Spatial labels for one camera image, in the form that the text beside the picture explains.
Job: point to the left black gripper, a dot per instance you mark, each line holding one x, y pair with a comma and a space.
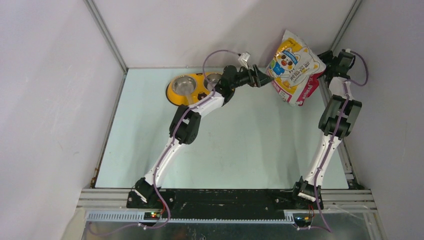
260, 78

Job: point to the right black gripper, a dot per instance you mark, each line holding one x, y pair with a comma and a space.
327, 56

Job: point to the pet food bag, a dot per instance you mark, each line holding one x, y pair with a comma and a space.
295, 69

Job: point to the yellow double pet bowl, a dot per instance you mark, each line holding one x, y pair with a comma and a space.
189, 83

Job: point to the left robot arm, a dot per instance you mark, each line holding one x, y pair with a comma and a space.
212, 91

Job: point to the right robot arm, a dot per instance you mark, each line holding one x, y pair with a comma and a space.
336, 122

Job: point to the clear plastic scoop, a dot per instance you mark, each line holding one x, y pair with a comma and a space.
190, 99

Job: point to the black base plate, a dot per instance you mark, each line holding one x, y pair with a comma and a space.
231, 204

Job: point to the aluminium frame rail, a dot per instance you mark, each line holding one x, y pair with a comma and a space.
109, 205

